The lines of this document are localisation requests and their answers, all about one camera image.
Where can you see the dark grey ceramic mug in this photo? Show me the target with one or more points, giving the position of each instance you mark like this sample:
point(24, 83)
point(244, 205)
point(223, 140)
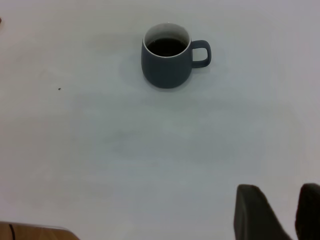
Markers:
point(162, 72)

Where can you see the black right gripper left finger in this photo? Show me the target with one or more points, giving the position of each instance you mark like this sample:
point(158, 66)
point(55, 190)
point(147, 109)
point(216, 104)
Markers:
point(255, 217)

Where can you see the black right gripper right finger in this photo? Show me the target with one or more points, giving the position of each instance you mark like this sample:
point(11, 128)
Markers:
point(310, 212)

